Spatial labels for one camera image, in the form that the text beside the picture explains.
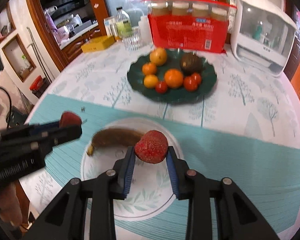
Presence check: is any red strawberry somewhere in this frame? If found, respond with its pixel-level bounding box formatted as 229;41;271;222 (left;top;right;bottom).
59;111;82;127

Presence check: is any red strawberry plate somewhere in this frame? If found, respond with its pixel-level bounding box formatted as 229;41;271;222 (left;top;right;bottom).
134;130;168;164

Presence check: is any small orange mandarin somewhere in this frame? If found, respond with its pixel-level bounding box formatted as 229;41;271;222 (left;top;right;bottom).
143;74;159;89

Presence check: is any orange with stem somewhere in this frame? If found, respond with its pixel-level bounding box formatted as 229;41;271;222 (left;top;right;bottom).
142;62;157;76

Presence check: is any small red tomato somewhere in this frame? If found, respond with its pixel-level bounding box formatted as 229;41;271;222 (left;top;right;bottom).
155;81;168;94

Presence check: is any large yellow orange with sticker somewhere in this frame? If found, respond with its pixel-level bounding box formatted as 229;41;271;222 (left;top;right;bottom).
149;48;168;66

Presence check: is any brown scaly fruit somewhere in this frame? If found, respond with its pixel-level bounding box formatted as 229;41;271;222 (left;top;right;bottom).
179;53;203;75

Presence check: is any left hand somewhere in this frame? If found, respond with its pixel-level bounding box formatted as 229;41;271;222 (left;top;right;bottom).
0;183;23;226

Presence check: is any overripe brown banana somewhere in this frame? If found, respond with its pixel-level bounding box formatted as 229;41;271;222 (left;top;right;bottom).
87;128;144;156

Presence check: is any teal table runner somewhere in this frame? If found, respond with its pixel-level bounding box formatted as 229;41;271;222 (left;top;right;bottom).
30;94;300;239

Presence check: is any dark green leaf plate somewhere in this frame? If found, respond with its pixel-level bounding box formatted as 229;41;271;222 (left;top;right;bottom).
127;49;217;104

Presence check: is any yellow flat box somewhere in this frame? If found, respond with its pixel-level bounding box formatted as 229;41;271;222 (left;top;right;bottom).
81;36;115;53

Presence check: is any white tree-print tablecloth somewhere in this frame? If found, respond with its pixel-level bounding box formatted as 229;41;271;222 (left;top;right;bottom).
18;41;300;240

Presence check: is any clear glass cup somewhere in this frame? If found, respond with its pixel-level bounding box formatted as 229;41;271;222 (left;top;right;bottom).
122;28;143;51

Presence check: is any clear plastic bottle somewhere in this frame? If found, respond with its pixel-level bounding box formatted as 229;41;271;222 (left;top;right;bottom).
115;7;132;38

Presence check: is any red product box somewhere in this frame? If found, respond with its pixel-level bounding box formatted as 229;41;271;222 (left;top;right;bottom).
143;0;237;54

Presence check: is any white countertop appliance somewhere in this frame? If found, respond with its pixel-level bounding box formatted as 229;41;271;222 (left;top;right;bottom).
230;0;296;77

